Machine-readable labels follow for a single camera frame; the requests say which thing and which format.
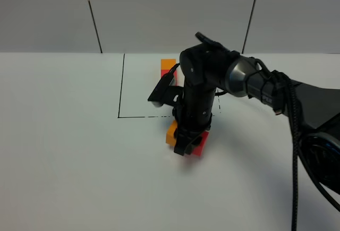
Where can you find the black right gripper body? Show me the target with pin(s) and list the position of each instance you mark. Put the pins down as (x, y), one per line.
(192, 107)

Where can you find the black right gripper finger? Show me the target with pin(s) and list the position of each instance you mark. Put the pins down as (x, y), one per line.
(196, 147)
(183, 139)

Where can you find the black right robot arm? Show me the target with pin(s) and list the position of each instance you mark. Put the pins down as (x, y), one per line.
(313, 112)

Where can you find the red template block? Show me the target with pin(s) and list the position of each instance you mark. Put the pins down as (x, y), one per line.
(164, 72)

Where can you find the orange template block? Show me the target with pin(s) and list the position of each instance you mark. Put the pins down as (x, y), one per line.
(167, 64)

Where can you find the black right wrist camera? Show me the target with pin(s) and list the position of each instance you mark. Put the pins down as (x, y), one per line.
(166, 92)

